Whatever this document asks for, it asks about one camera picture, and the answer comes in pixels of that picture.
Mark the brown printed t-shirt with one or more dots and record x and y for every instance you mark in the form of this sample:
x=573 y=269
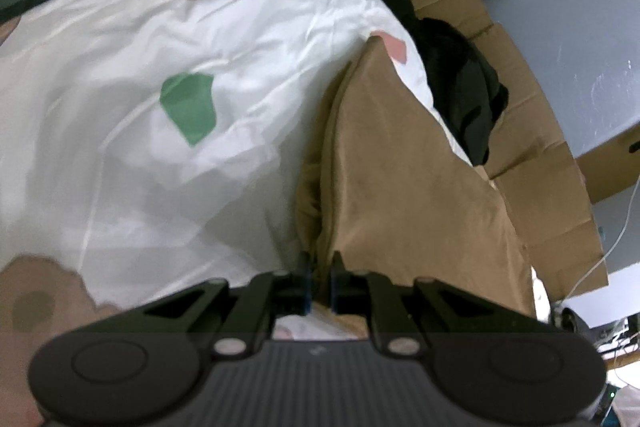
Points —
x=410 y=187

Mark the bear print bed sheet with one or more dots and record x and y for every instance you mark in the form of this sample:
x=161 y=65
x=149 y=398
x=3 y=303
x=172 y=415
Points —
x=125 y=157

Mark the black clothing pile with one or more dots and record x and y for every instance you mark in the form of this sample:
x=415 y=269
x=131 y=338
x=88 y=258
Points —
x=465 y=92

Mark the upright cardboard panel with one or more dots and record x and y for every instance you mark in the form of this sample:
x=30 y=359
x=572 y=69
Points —
x=612 y=167

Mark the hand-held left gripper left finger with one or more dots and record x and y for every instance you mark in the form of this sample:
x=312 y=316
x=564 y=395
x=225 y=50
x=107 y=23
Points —
x=306 y=292

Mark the cardboard sheet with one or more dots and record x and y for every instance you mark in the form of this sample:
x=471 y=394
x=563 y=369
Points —
x=540 y=187

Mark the grey washing machine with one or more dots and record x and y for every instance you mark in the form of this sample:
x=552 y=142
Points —
x=575 y=57

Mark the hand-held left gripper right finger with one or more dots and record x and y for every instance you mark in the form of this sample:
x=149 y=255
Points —
x=336 y=292

